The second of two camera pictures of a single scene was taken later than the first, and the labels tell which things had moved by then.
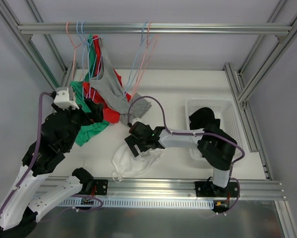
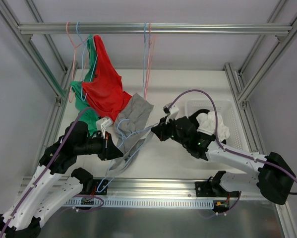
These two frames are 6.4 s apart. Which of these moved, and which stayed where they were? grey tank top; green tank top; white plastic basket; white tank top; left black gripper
Moved: left black gripper; grey tank top; white tank top
Stayed: white plastic basket; green tank top
